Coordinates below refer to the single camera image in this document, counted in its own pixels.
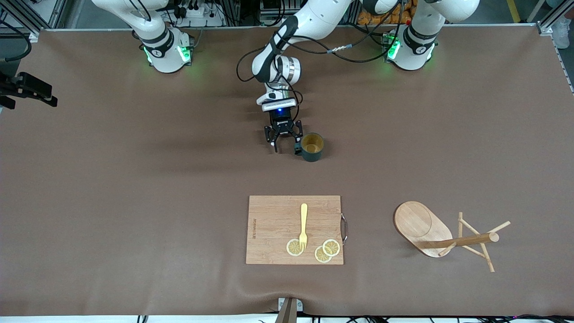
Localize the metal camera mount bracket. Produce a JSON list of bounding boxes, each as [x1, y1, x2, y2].
[[274, 297, 304, 323]]

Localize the wooden cutting board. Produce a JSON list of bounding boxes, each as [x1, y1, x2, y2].
[[246, 195, 348, 265]]

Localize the wooden mug rack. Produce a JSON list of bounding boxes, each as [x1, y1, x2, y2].
[[393, 201, 512, 273]]

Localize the yellow fork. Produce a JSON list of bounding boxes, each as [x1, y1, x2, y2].
[[299, 203, 309, 251]]

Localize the brown table mat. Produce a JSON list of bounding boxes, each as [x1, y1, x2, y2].
[[0, 25, 574, 317]]

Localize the orange packaged snacks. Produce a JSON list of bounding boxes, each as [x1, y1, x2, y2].
[[357, 0, 414, 25]]

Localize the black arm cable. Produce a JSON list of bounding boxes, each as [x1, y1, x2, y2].
[[0, 20, 32, 62], [236, 0, 402, 83]]

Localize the white power strip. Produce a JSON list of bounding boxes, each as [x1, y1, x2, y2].
[[177, 4, 225, 27]]

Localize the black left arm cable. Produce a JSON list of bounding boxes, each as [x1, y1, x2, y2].
[[236, 0, 402, 83]]

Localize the teal cup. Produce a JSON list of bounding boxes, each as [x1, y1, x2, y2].
[[294, 132, 325, 162]]

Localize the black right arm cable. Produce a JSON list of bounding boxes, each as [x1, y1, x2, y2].
[[0, 20, 32, 62]]

